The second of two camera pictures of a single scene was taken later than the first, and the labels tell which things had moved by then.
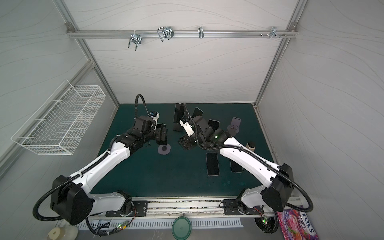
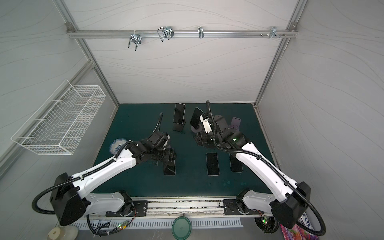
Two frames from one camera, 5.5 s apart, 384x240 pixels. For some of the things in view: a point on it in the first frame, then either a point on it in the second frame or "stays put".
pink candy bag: [294, 224] stays put
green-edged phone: [162, 142] to [169, 168]
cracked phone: [212, 164] stays put
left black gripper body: [157, 136] to [168, 155]
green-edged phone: [234, 167] stays put
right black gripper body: [186, 137] to [200, 135]
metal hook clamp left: [135, 37] stays put
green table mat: [169, 170] stays put
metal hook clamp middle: [167, 32] stays put
